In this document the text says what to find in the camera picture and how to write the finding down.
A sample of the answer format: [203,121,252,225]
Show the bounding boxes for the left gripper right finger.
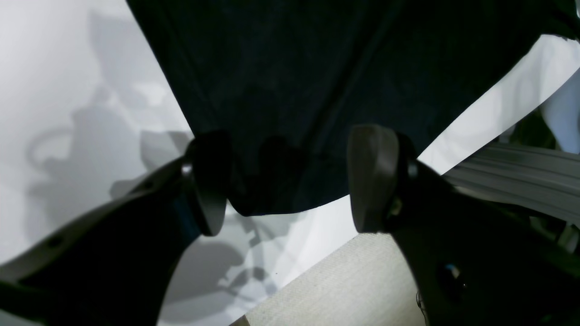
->
[347,125,579,326]

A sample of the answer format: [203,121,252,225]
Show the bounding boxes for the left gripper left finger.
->
[0,130,232,326]

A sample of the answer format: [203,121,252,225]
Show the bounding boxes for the black t-shirt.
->
[128,0,579,216]

